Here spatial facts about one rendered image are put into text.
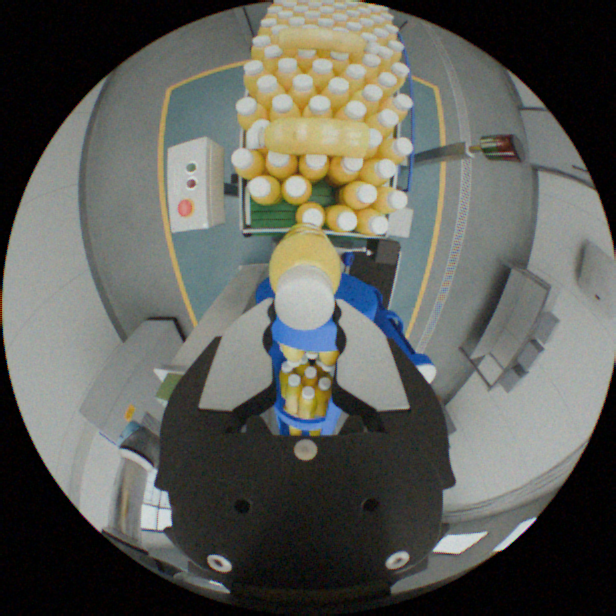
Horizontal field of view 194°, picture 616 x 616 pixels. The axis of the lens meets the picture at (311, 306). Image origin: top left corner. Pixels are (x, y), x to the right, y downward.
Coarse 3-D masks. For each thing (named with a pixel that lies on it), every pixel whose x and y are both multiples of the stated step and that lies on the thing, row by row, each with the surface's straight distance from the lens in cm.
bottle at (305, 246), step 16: (304, 224) 25; (288, 240) 16; (304, 240) 15; (320, 240) 16; (272, 256) 16; (288, 256) 14; (304, 256) 13; (320, 256) 14; (336, 256) 16; (272, 272) 15; (288, 272) 12; (320, 272) 12; (336, 272) 14; (272, 288) 16; (336, 288) 15
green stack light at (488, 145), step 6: (480, 138) 55; (486, 138) 53; (492, 138) 52; (480, 144) 54; (486, 144) 53; (492, 144) 52; (486, 150) 53; (492, 150) 52; (486, 156) 54; (492, 156) 53; (498, 156) 52
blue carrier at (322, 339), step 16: (352, 288) 44; (368, 288) 45; (256, 304) 40; (352, 304) 36; (368, 304) 38; (288, 336) 33; (304, 336) 31; (320, 336) 31; (272, 352) 61; (288, 416) 64; (336, 416) 68; (288, 432) 110; (304, 432) 110
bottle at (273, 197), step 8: (264, 176) 42; (272, 176) 44; (272, 184) 41; (280, 184) 48; (272, 192) 41; (280, 192) 45; (256, 200) 42; (264, 200) 41; (272, 200) 43; (280, 200) 53
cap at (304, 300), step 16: (304, 272) 11; (288, 288) 11; (304, 288) 11; (320, 288) 11; (288, 304) 11; (304, 304) 11; (320, 304) 11; (288, 320) 12; (304, 320) 12; (320, 320) 12
